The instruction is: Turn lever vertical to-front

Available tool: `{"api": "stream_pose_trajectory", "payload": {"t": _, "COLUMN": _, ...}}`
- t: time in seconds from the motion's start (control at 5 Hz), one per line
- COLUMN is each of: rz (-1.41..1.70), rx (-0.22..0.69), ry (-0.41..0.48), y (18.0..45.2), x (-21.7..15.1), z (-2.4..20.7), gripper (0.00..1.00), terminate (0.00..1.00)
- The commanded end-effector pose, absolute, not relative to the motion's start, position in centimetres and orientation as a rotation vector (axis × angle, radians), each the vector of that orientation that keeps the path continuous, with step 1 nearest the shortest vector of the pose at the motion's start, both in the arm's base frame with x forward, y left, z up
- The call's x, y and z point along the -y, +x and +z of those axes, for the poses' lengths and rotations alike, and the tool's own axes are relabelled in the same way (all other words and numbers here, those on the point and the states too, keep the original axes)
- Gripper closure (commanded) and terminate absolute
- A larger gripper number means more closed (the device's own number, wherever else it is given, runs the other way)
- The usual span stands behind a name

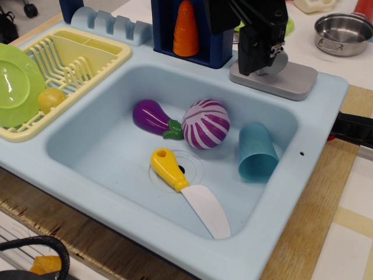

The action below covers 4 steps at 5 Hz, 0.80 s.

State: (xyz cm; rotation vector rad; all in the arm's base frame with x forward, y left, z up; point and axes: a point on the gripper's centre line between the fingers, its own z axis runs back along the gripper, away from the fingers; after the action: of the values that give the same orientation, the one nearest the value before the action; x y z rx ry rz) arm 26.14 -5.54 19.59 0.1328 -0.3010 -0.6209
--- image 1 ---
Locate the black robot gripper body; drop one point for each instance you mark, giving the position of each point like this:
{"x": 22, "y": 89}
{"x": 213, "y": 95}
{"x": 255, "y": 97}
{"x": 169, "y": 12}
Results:
{"x": 267, "y": 18}

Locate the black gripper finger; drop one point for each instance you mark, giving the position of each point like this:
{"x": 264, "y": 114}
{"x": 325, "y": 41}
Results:
{"x": 253, "y": 51}

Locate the grey toy faucet with lever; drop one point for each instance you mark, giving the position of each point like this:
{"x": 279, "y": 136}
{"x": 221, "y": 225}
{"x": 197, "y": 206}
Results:
{"x": 284, "y": 78}

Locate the cream plastic toy object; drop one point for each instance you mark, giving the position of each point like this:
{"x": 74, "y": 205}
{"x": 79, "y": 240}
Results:
{"x": 311, "y": 6}

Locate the dark blue utensil holder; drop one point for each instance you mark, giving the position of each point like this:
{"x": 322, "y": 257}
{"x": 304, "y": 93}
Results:
{"x": 214, "y": 50}

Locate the orange toy carrot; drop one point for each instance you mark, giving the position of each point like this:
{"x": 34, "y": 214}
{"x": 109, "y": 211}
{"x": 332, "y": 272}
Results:
{"x": 186, "y": 37}

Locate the stainless steel pot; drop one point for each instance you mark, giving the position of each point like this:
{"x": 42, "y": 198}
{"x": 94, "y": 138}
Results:
{"x": 342, "y": 34}

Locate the purple striped toy onion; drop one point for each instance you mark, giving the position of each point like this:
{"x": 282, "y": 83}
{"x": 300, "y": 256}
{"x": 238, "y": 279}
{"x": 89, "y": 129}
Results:
{"x": 206, "y": 124}

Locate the red plastic object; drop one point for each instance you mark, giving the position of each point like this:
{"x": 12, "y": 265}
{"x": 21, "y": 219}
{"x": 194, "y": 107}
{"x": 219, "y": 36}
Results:
{"x": 364, "y": 8}

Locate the teal plastic cup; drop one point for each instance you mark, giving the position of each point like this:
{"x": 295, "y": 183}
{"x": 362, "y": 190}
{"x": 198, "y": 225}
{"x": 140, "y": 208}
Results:
{"x": 257, "y": 158}

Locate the purple toy eggplant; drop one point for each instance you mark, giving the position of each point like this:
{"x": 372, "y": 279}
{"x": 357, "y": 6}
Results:
{"x": 149, "y": 116}

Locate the black clamp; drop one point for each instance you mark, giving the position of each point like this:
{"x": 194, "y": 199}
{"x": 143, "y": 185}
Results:
{"x": 353, "y": 129}

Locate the light blue toy sink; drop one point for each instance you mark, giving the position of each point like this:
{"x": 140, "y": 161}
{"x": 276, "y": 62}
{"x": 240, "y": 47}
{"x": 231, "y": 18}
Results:
{"x": 95, "y": 159}

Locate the yellow dish drying rack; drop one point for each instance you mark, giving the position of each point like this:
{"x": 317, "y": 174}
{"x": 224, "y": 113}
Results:
{"x": 72, "y": 61}

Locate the yellow toy potato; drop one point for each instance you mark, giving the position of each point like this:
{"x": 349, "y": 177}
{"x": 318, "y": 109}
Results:
{"x": 50, "y": 98}

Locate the black chair caster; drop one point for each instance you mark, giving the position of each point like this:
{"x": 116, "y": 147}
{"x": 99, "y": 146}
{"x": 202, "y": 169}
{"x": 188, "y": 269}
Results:
{"x": 30, "y": 10}

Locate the green plastic plate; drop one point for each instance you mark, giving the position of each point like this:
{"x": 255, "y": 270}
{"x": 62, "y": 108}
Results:
{"x": 21, "y": 84}

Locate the orange object in bag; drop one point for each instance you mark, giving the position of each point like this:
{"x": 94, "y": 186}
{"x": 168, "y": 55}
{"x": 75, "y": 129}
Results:
{"x": 46, "y": 264}

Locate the yellow handled toy knife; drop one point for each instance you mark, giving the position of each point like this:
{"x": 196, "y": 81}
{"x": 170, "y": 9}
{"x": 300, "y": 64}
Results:
{"x": 200, "y": 198}

